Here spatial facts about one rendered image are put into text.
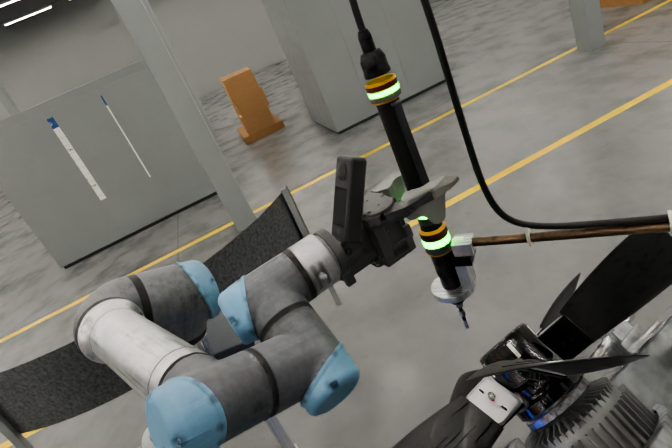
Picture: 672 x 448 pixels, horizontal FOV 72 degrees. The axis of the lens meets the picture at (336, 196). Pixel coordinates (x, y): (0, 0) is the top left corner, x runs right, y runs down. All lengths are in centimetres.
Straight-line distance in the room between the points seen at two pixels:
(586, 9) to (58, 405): 661
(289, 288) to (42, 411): 252
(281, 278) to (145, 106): 617
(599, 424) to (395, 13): 671
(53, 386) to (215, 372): 241
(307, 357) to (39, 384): 244
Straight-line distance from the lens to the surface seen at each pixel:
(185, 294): 85
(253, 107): 884
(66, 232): 722
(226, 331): 139
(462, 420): 98
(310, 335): 55
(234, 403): 49
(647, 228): 70
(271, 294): 58
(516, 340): 97
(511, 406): 97
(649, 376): 109
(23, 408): 306
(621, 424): 97
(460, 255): 73
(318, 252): 60
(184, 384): 49
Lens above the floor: 195
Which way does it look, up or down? 23 degrees down
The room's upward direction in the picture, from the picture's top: 24 degrees counter-clockwise
